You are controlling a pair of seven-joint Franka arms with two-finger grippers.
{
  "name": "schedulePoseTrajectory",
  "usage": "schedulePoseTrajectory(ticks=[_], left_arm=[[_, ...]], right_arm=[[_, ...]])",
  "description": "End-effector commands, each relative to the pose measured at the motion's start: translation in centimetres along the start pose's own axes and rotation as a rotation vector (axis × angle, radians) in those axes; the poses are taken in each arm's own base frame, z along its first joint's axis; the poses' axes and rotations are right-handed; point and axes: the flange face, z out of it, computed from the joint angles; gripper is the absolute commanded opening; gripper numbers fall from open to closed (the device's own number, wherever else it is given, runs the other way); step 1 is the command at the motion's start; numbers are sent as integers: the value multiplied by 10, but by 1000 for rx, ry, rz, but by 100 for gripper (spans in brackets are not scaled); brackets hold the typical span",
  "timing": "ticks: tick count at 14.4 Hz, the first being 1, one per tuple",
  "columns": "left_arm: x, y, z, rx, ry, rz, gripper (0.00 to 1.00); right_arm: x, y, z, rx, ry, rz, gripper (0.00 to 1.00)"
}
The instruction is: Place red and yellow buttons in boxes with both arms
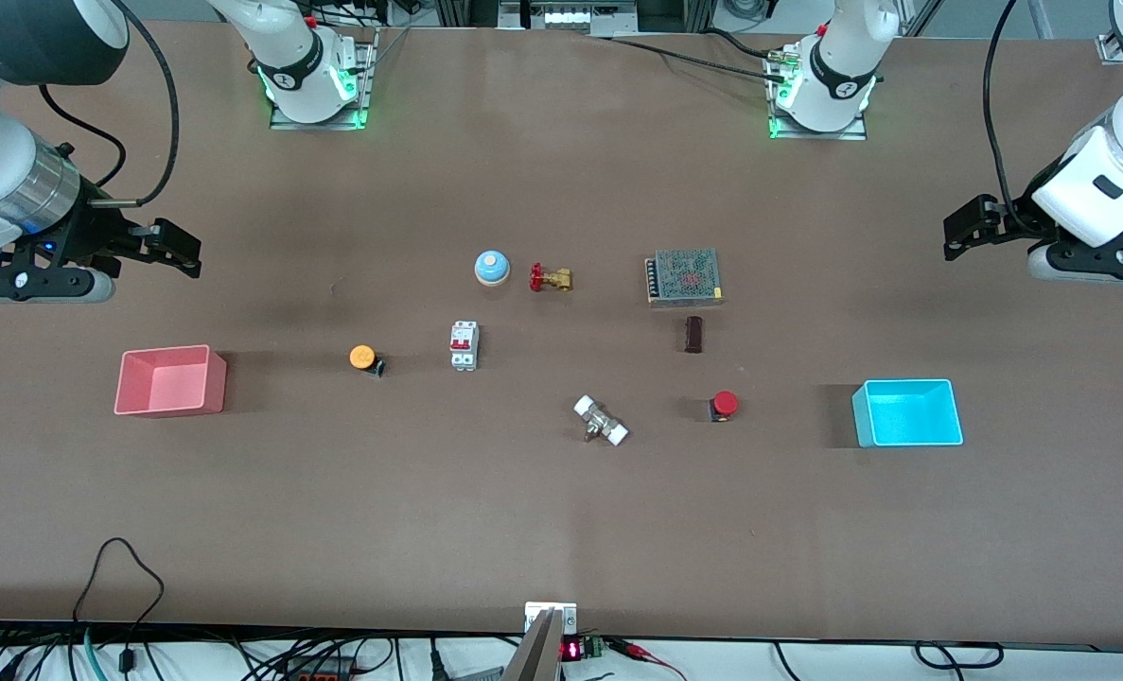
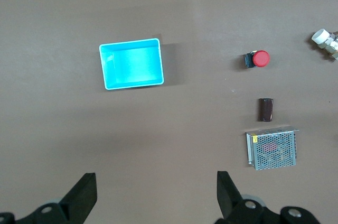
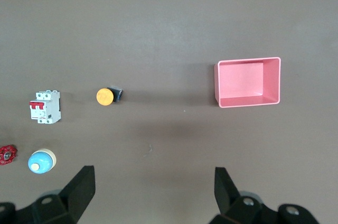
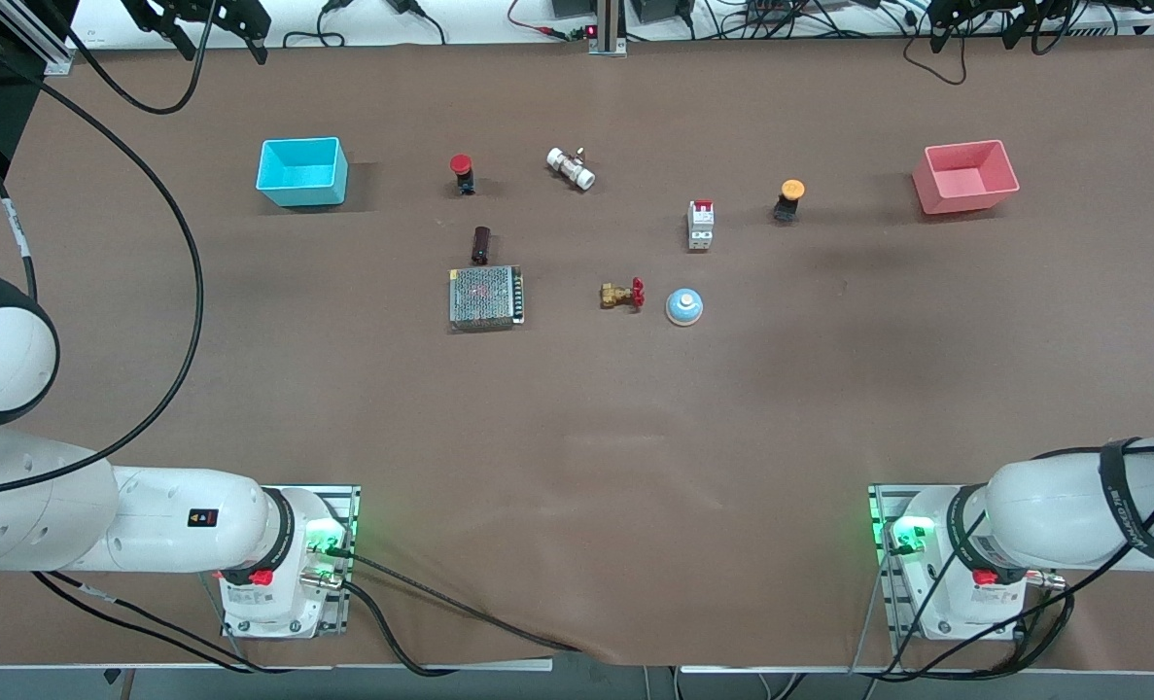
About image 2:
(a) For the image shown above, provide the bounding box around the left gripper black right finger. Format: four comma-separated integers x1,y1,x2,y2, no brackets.
215,171,322,224

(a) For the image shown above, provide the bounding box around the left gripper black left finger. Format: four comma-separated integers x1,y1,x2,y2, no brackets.
0,172,98,224

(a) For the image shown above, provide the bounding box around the red mushroom push button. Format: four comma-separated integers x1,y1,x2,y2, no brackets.
243,50,271,69

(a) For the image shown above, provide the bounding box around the metal mesh power supply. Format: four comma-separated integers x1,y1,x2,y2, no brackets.
245,126,300,171

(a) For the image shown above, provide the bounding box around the dark brown cylindrical capacitor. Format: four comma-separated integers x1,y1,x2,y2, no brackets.
258,98,274,123

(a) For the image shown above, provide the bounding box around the blue plastic box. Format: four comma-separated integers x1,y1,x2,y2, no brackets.
99,38,165,91

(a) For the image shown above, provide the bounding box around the metal valve with white caps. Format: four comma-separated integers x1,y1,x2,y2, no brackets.
311,29,338,62

